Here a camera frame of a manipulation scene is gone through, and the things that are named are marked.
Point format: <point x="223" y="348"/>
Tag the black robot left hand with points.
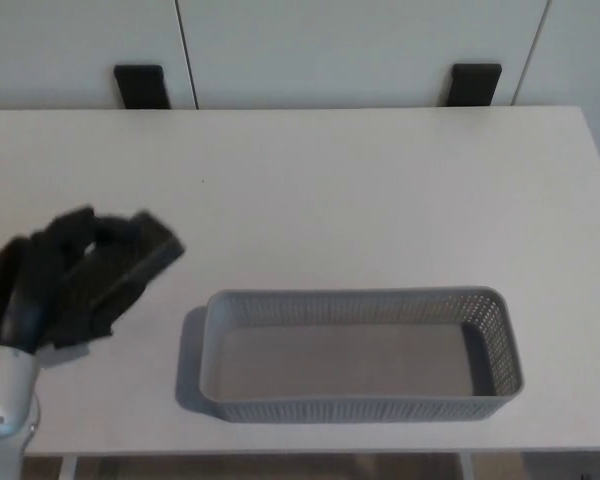
<point x="40" y="260"/>

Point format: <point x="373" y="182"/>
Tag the black felt board eraser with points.
<point x="155" y="246"/>

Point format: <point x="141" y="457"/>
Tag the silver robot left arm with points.
<point x="5" y="390"/>

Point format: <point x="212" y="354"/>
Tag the grey perforated plastic basket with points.
<point x="360" y="410"/>

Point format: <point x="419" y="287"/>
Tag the white cabinet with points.
<point x="330" y="50"/>

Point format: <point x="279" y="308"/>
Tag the black rectangular bracket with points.
<point x="474" y="85"/>
<point x="143" y="86"/>

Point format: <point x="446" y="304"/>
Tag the white metal desk leg frame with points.
<point x="69" y="467"/>
<point x="467" y="467"/>

